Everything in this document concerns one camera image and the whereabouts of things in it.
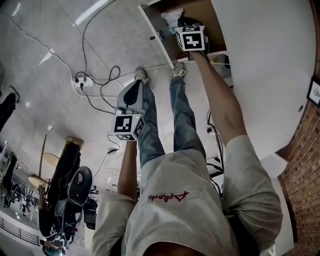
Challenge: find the black office chair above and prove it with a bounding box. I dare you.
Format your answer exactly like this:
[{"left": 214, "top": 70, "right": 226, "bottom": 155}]
[{"left": 67, "top": 165, "right": 94, "bottom": 206}]

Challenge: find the white desk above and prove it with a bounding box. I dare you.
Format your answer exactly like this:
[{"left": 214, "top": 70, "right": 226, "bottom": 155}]
[{"left": 209, "top": 0, "right": 316, "bottom": 161}]

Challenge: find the white item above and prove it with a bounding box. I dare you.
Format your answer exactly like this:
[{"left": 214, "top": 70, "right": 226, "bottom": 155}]
[{"left": 160, "top": 8, "right": 185, "bottom": 34}]

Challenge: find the person's left leg in jeans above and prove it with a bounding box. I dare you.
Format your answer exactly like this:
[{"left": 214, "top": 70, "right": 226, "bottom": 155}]
[{"left": 137, "top": 83, "right": 166, "bottom": 169}]

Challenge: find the white power strip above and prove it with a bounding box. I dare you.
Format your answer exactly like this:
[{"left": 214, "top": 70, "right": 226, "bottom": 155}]
[{"left": 71, "top": 76, "right": 95, "bottom": 89}]

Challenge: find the person's leg in jeans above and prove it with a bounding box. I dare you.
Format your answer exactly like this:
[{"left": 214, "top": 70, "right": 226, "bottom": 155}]
[
  {"left": 137, "top": 83, "right": 166, "bottom": 169},
  {"left": 169, "top": 75, "right": 207, "bottom": 161}
]

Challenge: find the black framed picture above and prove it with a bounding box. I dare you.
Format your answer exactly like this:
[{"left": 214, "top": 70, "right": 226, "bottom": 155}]
[{"left": 306, "top": 78, "right": 320, "bottom": 109}]

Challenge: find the person's grey shirt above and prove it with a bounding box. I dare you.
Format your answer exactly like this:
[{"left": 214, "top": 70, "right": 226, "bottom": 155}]
[{"left": 90, "top": 134, "right": 284, "bottom": 256}]

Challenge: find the black metal railing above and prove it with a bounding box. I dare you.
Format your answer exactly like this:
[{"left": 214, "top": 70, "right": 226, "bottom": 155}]
[{"left": 0, "top": 216, "right": 40, "bottom": 248}]

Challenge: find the looped black cable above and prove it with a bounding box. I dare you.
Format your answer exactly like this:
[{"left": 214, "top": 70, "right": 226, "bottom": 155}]
[{"left": 79, "top": 65, "right": 122, "bottom": 115}]

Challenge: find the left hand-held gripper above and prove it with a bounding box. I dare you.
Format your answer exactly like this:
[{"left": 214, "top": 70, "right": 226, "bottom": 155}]
[{"left": 111, "top": 81, "right": 148, "bottom": 142}]

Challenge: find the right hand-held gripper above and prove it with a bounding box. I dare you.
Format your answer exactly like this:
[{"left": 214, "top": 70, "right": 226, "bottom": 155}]
[{"left": 174, "top": 16, "right": 211, "bottom": 55}]

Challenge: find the person's grey shoe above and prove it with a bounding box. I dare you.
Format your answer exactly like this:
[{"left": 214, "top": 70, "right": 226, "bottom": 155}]
[
  {"left": 171, "top": 61, "right": 187, "bottom": 79},
  {"left": 134, "top": 66, "right": 149, "bottom": 85}
]

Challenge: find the bundle of black cables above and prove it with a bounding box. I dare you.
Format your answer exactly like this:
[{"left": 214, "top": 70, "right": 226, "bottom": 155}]
[{"left": 205, "top": 109, "right": 226, "bottom": 198}]

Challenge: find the person's left forearm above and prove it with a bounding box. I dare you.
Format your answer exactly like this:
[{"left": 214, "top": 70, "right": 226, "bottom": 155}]
[{"left": 116, "top": 139, "right": 141, "bottom": 196}]

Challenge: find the black drawer lock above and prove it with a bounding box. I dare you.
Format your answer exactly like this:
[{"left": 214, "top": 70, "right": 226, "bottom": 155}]
[{"left": 149, "top": 30, "right": 165, "bottom": 41}]

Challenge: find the long white cable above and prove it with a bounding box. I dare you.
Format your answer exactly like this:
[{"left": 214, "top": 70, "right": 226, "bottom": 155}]
[{"left": 0, "top": 12, "right": 76, "bottom": 82}]

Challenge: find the wooden desk drawer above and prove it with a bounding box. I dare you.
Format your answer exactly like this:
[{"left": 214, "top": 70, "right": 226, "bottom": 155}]
[{"left": 137, "top": 0, "right": 229, "bottom": 69}]

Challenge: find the person's right leg in jeans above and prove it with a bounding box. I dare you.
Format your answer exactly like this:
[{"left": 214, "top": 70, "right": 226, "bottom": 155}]
[{"left": 169, "top": 75, "right": 207, "bottom": 161}]

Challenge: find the round wooden table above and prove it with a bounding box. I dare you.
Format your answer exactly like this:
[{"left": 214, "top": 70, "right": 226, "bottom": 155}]
[{"left": 27, "top": 152, "right": 61, "bottom": 186}]

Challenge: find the person's right forearm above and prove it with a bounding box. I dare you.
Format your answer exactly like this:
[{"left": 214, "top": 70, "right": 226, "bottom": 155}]
[{"left": 192, "top": 50, "right": 249, "bottom": 146}]

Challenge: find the person's right grey shoe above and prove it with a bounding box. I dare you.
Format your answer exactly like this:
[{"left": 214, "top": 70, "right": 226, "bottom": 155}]
[{"left": 171, "top": 61, "right": 187, "bottom": 79}]

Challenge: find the long black cable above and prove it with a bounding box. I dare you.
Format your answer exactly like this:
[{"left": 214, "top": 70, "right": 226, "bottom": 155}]
[{"left": 81, "top": 0, "right": 119, "bottom": 81}]

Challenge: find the person's left grey shoe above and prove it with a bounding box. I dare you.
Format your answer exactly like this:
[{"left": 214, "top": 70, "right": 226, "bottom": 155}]
[{"left": 134, "top": 66, "right": 149, "bottom": 85}]

